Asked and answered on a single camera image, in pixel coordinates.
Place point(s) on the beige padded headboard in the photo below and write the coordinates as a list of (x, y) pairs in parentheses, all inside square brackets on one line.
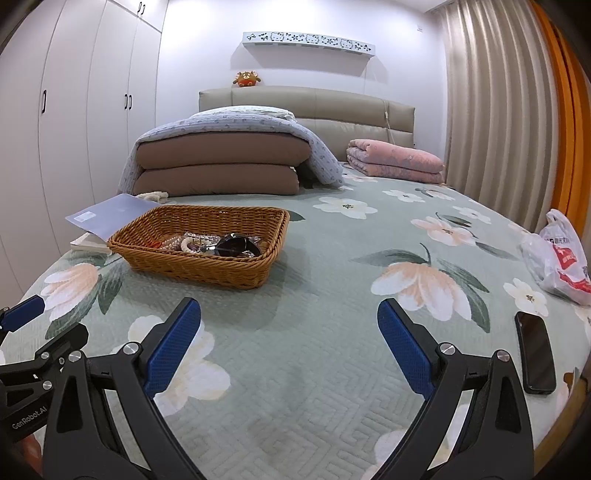
[(341, 110)]

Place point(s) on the green floral bed sheet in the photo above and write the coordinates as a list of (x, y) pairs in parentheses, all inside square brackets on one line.
[(332, 286)]

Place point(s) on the white plastic bag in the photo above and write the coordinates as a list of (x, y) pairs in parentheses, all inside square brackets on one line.
[(561, 258)]

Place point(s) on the blue paper folder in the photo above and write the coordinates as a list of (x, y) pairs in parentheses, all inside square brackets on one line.
[(111, 214)]

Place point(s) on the white wardrobe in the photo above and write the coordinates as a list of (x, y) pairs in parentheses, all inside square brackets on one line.
[(83, 138)]

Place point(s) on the orange plush toy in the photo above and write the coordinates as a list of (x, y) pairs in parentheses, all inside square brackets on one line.
[(246, 79)]

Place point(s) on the orange door frame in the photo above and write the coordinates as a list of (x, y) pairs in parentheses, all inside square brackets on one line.
[(570, 115)]

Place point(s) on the cream knitted cloth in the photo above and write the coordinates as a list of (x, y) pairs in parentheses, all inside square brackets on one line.
[(152, 196)]

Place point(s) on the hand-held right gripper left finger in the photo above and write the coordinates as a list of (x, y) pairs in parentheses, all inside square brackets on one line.
[(171, 346)]

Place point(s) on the brown pillow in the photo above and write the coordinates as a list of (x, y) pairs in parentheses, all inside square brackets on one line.
[(221, 152), (217, 180)]

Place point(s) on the black smartphone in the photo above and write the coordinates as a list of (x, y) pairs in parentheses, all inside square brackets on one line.
[(535, 353)]

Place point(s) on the pink folded quilt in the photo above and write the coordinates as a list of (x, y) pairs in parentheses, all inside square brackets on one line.
[(392, 159)]

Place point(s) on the black sunglasses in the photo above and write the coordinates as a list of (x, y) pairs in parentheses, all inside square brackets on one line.
[(231, 244)]

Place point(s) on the white book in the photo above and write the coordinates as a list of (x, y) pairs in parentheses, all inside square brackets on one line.
[(90, 243)]

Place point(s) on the white patterned pillow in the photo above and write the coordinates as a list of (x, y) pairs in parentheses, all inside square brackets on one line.
[(249, 113)]

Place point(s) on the grey patterned blanket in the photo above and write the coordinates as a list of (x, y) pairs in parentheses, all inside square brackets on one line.
[(323, 157)]

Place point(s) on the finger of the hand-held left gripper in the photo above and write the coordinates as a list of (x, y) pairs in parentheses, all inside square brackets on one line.
[(60, 341), (23, 313)]

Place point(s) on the brown wicker basket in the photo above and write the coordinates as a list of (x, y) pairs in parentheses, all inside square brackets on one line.
[(198, 272)]

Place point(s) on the beige curtain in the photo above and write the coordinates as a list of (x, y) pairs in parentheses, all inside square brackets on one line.
[(498, 115)]

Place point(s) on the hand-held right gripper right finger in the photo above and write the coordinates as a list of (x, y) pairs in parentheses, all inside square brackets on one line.
[(406, 348)]

